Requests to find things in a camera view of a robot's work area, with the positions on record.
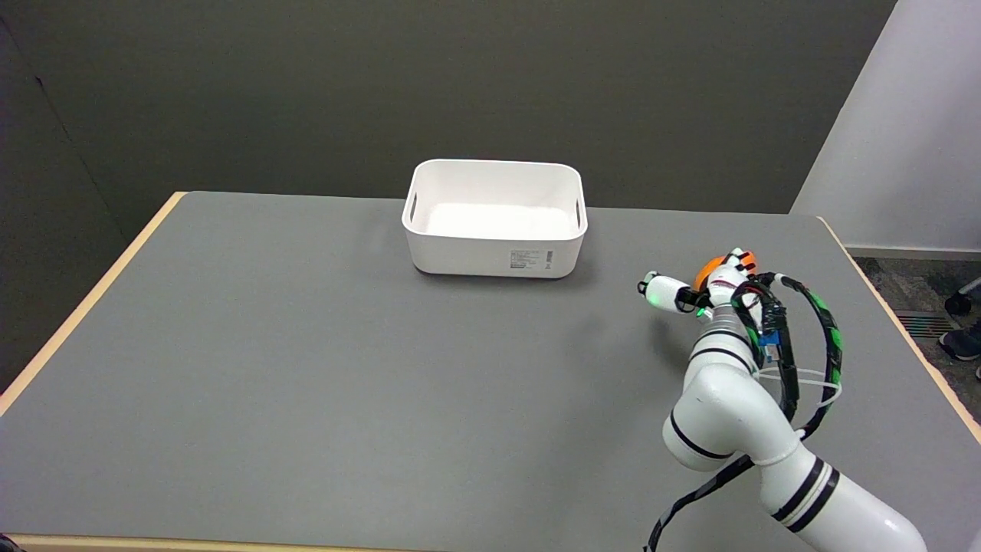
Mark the metal floor vent grille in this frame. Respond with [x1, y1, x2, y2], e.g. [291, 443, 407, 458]
[892, 310, 956, 339]

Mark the dark blue sneaker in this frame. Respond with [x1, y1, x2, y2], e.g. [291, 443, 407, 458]
[938, 320, 981, 362]

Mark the white plastic storage bin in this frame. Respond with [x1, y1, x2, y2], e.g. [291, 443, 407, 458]
[402, 159, 589, 279]

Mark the orange mango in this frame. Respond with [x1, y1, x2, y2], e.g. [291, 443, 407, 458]
[693, 251, 758, 293]

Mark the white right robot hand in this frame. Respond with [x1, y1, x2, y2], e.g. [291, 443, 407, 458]
[637, 247, 761, 317]

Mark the thin white cable loop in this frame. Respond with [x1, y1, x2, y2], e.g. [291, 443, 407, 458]
[754, 366, 845, 443]

